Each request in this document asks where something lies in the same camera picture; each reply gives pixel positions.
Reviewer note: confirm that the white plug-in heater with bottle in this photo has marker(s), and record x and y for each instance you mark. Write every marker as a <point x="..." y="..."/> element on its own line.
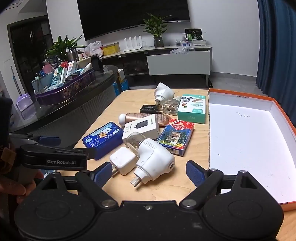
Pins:
<point x="155" y="160"/>

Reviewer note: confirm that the white charger cube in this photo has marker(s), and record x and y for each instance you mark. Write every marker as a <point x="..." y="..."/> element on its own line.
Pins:
<point x="121" y="161"/>

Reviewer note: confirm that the leafy green houseplant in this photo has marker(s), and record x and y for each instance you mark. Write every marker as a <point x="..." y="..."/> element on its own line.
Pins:
<point x="62" y="45"/>

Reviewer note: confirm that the pile of toiletry boxes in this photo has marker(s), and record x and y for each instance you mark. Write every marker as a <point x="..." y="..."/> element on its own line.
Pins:
<point x="62" y="74"/>

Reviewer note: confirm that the dark glass cabinet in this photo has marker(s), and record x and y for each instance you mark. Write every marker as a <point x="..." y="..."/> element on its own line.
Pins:
<point x="27" y="46"/>

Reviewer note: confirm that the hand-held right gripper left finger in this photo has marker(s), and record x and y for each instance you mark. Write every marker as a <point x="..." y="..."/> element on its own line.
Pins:
<point x="103" y="174"/>

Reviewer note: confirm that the purple patterned tray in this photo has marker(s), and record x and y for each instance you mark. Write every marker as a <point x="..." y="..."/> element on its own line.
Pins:
<point x="67" y="90"/>

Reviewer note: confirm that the cardboard box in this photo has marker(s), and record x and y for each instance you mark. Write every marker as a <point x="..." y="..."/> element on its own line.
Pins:
<point x="121" y="75"/>

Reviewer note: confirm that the person's left hand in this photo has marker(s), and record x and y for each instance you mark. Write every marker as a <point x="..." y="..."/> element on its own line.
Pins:
<point x="16" y="191"/>

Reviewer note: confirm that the white charger package box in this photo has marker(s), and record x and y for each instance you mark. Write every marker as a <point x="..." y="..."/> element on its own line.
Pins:
<point x="143" y="126"/>

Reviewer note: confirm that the pile of small packages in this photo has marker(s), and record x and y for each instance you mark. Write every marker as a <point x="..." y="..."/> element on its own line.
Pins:
<point x="192" y="43"/>

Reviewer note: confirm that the blue dental floss box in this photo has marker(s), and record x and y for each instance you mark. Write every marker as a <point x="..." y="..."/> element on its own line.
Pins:
<point x="104" y="139"/>

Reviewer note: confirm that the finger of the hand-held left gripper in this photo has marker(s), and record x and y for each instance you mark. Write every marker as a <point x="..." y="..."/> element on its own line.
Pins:
<point x="48" y="140"/>
<point x="53" y="158"/>

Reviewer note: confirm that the black square box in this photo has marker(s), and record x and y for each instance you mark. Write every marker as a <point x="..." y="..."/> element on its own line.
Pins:
<point x="96" y="62"/>

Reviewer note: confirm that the rose gold cosmetic tube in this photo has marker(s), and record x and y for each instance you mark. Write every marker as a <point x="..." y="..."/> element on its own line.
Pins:
<point x="129" y="116"/>

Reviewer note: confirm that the blue curtain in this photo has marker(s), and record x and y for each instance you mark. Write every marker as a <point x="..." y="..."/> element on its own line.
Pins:
<point x="277" y="58"/>

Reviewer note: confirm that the small black box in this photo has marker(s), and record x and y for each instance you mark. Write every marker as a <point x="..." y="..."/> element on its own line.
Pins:
<point x="149" y="108"/>

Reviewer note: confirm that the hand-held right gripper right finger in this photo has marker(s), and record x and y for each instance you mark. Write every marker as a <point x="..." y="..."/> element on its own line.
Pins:
<point x="195" y="173"/>

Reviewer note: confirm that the yellow box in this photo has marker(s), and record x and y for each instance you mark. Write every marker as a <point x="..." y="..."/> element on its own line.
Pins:
<point x="111" y="49"/>

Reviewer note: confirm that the wall television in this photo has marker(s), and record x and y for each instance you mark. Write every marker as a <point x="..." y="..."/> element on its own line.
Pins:
<point x="129" y="16"/>

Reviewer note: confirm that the white router with antennas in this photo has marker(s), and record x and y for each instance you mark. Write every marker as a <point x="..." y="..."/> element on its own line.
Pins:
<point x="131" y="47"/>

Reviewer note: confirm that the green white bandage box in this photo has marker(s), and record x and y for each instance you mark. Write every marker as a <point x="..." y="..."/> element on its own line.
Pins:
<point x="192" y="111"/>

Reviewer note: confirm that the black green carton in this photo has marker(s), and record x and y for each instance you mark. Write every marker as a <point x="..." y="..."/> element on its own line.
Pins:
<point x="194" y="34"/>

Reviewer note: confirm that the white plastic bag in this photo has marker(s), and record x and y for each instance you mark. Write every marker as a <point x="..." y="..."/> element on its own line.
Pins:
<point x="96" y="47"/>

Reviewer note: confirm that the potted bamboo plant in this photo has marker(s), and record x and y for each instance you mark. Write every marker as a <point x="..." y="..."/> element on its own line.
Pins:
<point x="158" y="42"/>

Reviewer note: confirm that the orange-rimmed white box lid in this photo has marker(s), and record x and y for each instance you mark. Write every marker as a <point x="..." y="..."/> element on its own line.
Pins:
<point x="242" y="143"/>

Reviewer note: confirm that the dark curved counter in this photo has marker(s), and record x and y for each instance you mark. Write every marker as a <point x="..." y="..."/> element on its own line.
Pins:
<point x="69" y="115"/>

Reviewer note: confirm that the clear plastic bag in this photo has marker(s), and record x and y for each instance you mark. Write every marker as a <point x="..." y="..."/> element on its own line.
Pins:
<point x="179" y="51"/>

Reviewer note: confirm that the white television cabinet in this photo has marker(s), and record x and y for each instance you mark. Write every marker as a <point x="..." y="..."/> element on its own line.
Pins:
<point x="178" y="62"/>

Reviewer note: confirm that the blue water bottle packs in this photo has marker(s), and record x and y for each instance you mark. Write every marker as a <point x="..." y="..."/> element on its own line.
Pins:
<point x="121" y="87"/>

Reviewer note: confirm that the blue red playing card box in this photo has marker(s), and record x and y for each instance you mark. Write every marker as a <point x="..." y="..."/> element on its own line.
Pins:
<point x="175" y="136"/>

